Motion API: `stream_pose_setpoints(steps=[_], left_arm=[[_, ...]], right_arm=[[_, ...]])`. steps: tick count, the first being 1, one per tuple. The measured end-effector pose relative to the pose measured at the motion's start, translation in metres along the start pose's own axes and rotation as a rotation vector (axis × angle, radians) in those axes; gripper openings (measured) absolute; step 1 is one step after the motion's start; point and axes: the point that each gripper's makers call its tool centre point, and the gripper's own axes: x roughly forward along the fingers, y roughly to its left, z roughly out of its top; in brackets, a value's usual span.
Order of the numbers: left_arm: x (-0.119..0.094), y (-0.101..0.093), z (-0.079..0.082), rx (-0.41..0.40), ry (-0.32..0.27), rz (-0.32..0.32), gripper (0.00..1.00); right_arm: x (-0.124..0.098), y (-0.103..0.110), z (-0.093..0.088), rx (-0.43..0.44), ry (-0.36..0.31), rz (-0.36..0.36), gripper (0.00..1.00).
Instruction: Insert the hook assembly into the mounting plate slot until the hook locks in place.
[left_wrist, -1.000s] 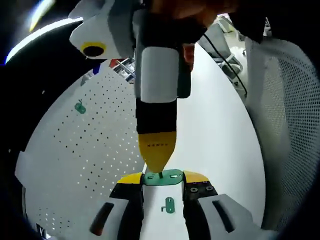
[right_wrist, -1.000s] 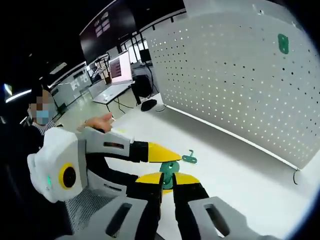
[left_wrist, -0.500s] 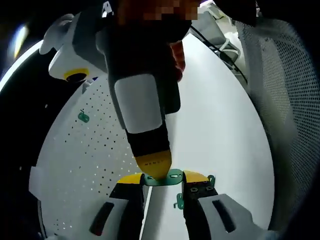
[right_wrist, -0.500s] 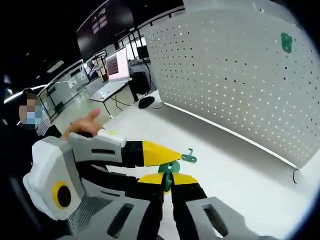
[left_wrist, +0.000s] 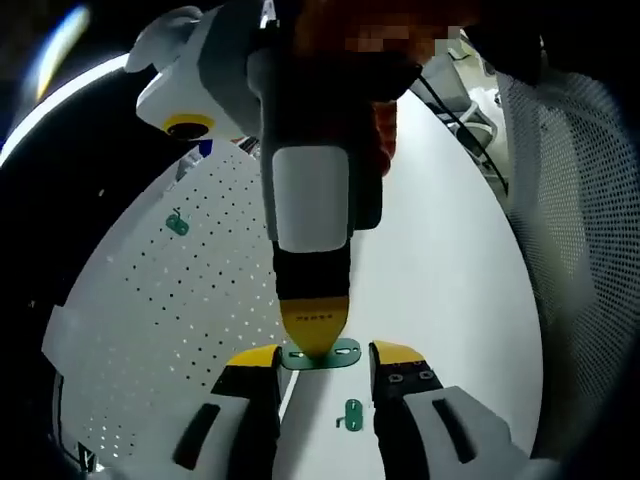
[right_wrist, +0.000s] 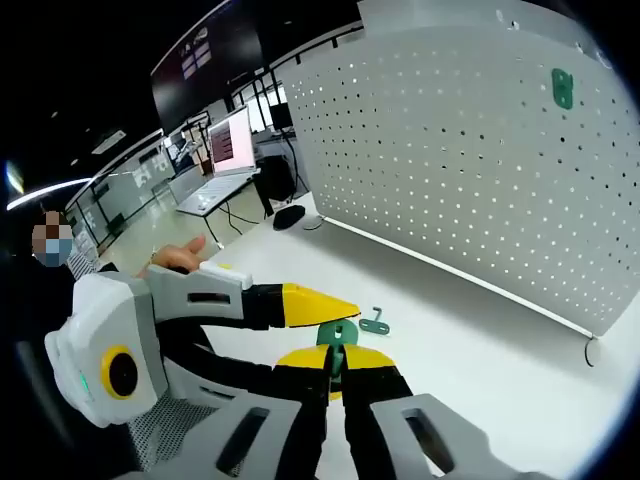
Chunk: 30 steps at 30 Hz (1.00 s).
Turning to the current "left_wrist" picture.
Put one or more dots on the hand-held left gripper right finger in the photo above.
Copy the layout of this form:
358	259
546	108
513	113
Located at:
415	415

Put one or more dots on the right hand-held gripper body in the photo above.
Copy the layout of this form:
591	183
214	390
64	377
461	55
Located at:
220	75

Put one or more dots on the grey mesh office chair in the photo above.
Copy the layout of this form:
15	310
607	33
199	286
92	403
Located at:
575	225

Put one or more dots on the white background office chair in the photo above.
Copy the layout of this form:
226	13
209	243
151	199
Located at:
477	122

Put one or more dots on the person's right hand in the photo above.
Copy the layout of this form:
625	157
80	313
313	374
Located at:
385	140

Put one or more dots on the green hook assembly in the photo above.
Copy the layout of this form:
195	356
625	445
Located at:
178	223
353	415

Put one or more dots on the green slotted metal plate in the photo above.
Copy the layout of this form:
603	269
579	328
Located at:
345	357

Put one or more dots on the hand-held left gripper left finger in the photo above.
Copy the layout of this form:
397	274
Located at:
250	400

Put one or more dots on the white perforated mounting plate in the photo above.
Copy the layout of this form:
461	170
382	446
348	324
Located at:
175	310

